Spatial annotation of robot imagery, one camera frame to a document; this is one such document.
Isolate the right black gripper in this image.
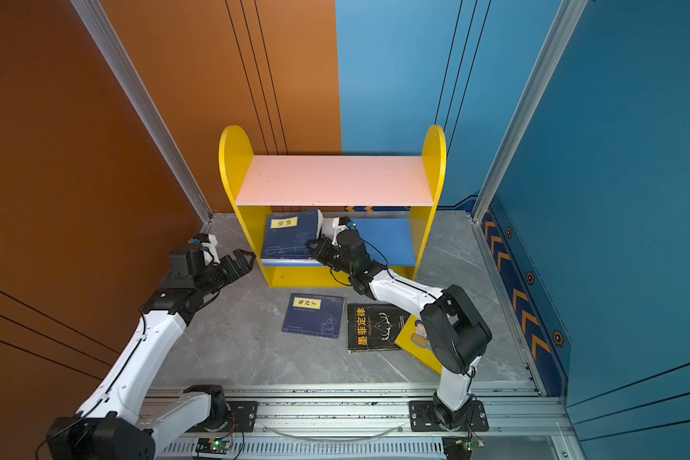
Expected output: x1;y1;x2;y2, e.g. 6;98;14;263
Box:
305;238;357;278

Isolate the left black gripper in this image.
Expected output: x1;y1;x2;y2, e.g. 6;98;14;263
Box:
194;249;254;300

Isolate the dark blue book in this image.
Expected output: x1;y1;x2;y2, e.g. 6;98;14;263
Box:
261;209;323;260
282;293;345;339

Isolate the black book yellow title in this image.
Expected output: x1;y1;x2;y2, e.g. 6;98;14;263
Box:
347;303;409;353

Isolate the yellow cartoon cover book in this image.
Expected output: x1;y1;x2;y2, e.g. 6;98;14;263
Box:
395;315;443;374

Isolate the white book with dark bars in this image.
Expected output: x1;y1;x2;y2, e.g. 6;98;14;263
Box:
261;258;321;268

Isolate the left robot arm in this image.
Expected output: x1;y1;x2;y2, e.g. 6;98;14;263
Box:
43;237;256;459

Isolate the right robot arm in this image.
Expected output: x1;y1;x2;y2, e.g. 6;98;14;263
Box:
306;229;493;430

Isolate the yellow pink blue bookshelf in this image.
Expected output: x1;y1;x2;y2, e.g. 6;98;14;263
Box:
218;126;447;279

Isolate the left green circuit board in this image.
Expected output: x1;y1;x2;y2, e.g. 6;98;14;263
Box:
195;437;234;456

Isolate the green circuit board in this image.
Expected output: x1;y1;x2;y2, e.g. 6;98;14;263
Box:
195;437;234;456
442;437;485;460

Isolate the right green circuit board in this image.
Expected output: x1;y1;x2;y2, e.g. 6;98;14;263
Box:
442;437;485;460

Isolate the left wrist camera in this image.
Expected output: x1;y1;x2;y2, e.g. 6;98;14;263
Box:
190;233;220;266

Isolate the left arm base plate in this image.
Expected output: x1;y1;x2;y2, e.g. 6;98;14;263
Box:
187;401;259;434

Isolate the aluminium front rail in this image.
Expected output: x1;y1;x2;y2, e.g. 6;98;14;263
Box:
159;381;584;459

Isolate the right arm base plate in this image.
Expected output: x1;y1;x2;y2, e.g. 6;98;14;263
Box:
408;399;490;432

